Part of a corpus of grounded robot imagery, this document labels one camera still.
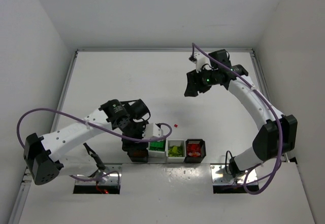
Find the long green lego brick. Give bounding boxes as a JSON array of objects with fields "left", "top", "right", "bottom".
[{"left": 149, "top": 141, "right": 165, "bottom": 151}]

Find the far right black bin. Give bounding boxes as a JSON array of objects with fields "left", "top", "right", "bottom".
[{"left": 184, "top": 139, "right": 206, "bottom": 164}]

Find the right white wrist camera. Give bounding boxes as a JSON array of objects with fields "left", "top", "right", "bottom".
[{"left": 189, "top": 52, "right": 208, "bottom": 73}]

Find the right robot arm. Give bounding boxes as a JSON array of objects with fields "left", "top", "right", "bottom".
[{"left": 184, "top": 49, "right": 298, "bottom": 177}]

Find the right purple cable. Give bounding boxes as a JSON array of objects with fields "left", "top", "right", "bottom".
[{"left": 191, "top": 42, "right": 283, "bottom": 196}]

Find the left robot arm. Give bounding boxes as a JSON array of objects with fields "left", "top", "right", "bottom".
[{"left": 23, "top": 99, "right": 151, "bottom": 185}]

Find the metal base plate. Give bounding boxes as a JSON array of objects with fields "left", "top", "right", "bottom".
[
  {"left": 72, "top": 164, "right": 122, "bottom": 186},
  {"left": 210, "top": 164, "right": 248, "bottom": 186}
]

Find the black bin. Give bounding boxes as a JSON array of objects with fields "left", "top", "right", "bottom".
[
  {"left": 184, "top": 139, "right": 206, "bottom": 164},
  {"left": 127, "top": 149, "right": 148, "bottom": 163}
]

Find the right white bin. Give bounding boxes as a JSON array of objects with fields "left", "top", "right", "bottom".
[{"left": 166, "top": 139, "right": 185, "bottom": 163}]

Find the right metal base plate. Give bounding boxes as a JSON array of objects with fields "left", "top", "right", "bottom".
[{"left": 210, "top": 164, "right": 248, "bottom": 186}]

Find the far left black bin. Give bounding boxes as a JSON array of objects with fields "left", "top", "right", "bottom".
[{"left": 127, "top": 149, "right": 148, "bottom": 163}]

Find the tan lego plate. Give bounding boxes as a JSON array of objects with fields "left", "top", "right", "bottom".
[{"left": 134, "top": 151, "right": 147, "bottom": 158}]

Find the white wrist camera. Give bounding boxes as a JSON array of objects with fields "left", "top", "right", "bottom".
[
  {"left": 189, "top": 52, "right": 208, "bottom": 73},
  {"left": 142, "top": 123, "right": 164, "bottom": 140}
]

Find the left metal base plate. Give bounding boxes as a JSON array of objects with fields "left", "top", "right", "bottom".
[{"left": 72, "top": 164, "right": 122, "bottom": 186}]

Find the left white bin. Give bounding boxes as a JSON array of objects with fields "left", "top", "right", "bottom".
[{"left": 148, "top": 140, "right": 166, "bottom": 158}]

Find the white bin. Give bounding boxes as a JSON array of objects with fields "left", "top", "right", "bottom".
[
  {"left": 166, "top": 139, "right": 185, "bottom": 163},
  {"left": 148, "top": 140, "right": 166, "bottom": 158}
]

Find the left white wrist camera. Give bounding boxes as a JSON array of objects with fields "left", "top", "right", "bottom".
[{"left": 142, "top": 123, "right": 164, "bottom": 140}]

